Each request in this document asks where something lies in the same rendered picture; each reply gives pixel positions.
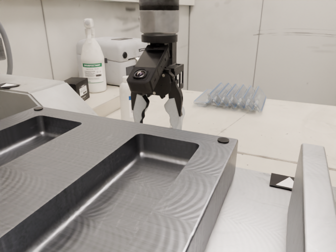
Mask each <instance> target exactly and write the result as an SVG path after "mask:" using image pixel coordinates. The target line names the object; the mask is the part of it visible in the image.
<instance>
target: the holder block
mask: <svg viewBox="0 0 336 252"><path fill-rule="evenodd" d="M237 151H238V139H235V138H229V137H223V136H217V135H211V134H205V133H199V132H193V131H187V130H181V129H175V128H169V127H163V126H157V125H151V124H145V123H139V122H133V121H127V120H121V119H115V118H109V117H103V116H97V115H91V114H85V113H79V112H73V111H66V110H60V109H54V108H48V107H42V106H36V107H33V108H31V109H28V110H25V111H22V112H20V113H17V114H14V115H11V116H9V117H6V118H3V119H0V252H204V251H205V249H206V246H207V243H208V241H209V238H210V236H211V233H212V231H213V228H214V226H215V223H216V220H217V218H218V215H219V213H220V210H221V208H222V205H223V203H224V200H225V197H226V195H227V192H228V190H229V187H230V185H231V182H232V180H233V177H234V174H235V170H236V160H237Z"/></svg>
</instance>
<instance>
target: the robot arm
mask: <svg viewBox="0 0 336 252"><path fill-rule="evenodd" d="M179 19H180V11H179V0H139V17H138V20H139V21H140V32H141V33H143V34H141V42H143V43H150V44H149V45H147V46H146V48H145V50H144V51H143V53H142V55H141V56H140V58H139V60H138V61H137V63H136V64H135V66H134V68H133V69H132V71H131V73H130V74H129V76H128V78H127V79H126V81H127V84H128V86H129V89H130V91H131V94H130V98H131V109H132V113H133V119H134V122H136V123H142V124H143V119H144V118H145V112H146V111H147V109H148V107H149V103H150V100H149V99H148V98H149V97H150V96H152V95H156V96H160V98H161V99H163V98H165V97H166V95H167V94H168V98H169V99H168V100H167V102H166V103H165V104H164V108H165V111H166V112H167V113H168V114H169V117H170V119H169V122H170V124H171V126H172V129H178V130H182V125H183V119H184V116H185V109H184V107H183V93H182V90H181V89H182V88H183V87H184V64H180V63H177V42H178V35H177V34H176V33H178V32H179ZM181 72H182V81H181ZM177 75H179V80H178V79H177ZM178 83H179V87H178Z"/></svg>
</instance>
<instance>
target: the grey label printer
mask: <svg viewBox="0 0 336 252"><path fill-rule="evenodd" d="M85 40H86V39H82V40H80V41H78V43H77V44H76V56H77V64H78V71H79V77H80V78H83V72H82V63H81V53H82V47H83V44H84V42H85ZM95 40H96V41H97V42H98V44H99V45H100V47H101V50H102V53H103V56H104V66H105V77H106V84H109V85H116V86H120V84H121V83H122V82H123V76H129V75H130V73H131V71H132V70H133V68H134V66H135V65H136V63H137V61H138V60H139V58H140V57H141V55H142V53H143V52H144V50H145V48H146V47H147V45H148V44H147V43H146V42H142V39H141V38H130V37H110V36H105V37H95Z"/></svg>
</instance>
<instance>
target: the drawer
mask: <svg viewBox="0 0 336 252"><path fill-rule="evenodd" d="M270 179H271V174H270V173H265V172H260V171H255V170H250V169H245V168H240V167H235V174H234V176H233V179H232V181H231V184H230V186H229V189H228V192H227V194H226V197H225V199H224V202H223V204H222V207H221V209H220V212H219V215H218V217H217V220H216V222H215V225H214V227H213V230H212V232H211V235H210V238H209V240H208V243H207V245H206V248H205V250H204V252H336V187H334V186H332V183H331V178H330V172H329V167H328V162H327V157H326V152H325V147H324V146H321V145H314V144H308V143H302V144H301V147H300V152H299V157H298V162H297V167H296V172H295V177H294V182H293V187H292V190H291V189H287V188H282V187H277V186H273V185H270Z"/></svg>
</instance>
